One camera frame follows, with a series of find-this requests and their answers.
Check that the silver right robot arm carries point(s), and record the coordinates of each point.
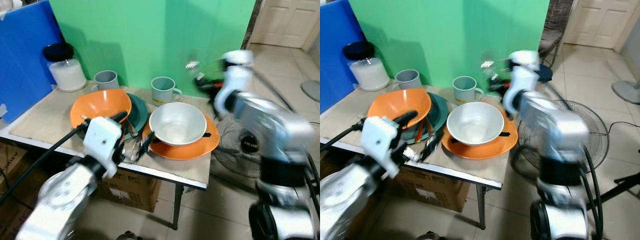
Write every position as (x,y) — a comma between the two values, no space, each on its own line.
(270,130)
(555,130)

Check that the white round fan base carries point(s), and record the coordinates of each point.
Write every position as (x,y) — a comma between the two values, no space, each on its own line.
(311,90)
(627,92)

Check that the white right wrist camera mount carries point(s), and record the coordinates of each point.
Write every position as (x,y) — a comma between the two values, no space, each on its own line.
(237,75)
(522,77)

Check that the red chopstick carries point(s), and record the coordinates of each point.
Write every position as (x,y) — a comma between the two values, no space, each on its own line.
(129,127)
(422,131)
(430,130)

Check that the shiny metal cutlery piece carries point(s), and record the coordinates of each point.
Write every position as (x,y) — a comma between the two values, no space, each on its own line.
(132,152)
(412,153)

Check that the white bowl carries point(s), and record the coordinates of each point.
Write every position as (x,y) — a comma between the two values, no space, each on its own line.
(475,125)
(177,125)

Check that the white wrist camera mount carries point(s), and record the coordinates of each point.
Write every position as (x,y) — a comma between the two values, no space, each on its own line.
(237,75)
(102,142)
(522,77)
(382,142)

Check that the brown cardboard box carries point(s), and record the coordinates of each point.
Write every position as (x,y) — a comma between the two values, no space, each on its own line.
(435,187)
(10,160)
(130,190)

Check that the dark green plate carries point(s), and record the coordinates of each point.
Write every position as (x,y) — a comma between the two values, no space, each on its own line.
(439,112)
(139,112)

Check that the dark blue round stool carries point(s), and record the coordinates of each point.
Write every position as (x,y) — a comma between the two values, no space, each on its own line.
(545,73)

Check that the orange plastic bowl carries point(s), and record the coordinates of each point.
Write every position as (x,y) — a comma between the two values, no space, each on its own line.
(397,100)
(97,102)

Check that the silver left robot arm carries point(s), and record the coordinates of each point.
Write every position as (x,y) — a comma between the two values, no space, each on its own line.
(345,200)
(55,200)

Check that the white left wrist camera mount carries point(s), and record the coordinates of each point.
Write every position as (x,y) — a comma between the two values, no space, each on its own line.
(102,142)
(382,142)

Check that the black tripod leg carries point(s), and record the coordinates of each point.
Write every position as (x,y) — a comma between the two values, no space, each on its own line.
(620,187)

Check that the glass jar with black lid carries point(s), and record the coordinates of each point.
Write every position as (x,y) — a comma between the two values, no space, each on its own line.
(370,74)
(66,75)

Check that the green backdrop board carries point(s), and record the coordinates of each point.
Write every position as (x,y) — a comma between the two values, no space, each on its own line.
(450,35)
(150,40)

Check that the shiny metal spoon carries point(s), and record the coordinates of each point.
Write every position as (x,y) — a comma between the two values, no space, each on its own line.
(487,64)
(193,65)

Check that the black floor fan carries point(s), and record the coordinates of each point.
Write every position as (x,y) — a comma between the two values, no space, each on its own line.
(595,130)
(235,150)

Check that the orange plate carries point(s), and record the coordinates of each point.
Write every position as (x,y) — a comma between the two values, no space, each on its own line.
(200,147)
(500,146)

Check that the cream panelled door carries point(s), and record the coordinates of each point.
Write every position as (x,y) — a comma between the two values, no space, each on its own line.
(600,22)
(285,20)

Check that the white metal-framed table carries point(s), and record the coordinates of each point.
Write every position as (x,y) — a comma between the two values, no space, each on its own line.
(150,172)
(450,172)

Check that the blue partition board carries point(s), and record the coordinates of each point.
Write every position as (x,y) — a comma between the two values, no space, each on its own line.
(336,55)
(25,60)

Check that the black chopstick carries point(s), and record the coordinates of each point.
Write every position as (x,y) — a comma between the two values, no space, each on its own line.
(206,135)
(505,134)

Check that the grey ceramic mug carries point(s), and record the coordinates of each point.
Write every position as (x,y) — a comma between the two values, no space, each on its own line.
(465,90)
(162,91)
(106,80)
(409,79)

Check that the dark wicker chair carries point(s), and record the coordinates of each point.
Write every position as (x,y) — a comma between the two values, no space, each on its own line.
(550,25)
(250,25)

